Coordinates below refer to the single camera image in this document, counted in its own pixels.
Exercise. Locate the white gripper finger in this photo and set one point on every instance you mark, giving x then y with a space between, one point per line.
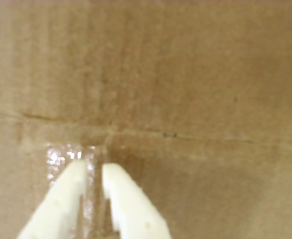
130 204
61 199

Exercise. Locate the clear shiny tape strip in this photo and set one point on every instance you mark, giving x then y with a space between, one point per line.
91 179

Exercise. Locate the brown cardboard sheet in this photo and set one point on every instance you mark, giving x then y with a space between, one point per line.
185 74

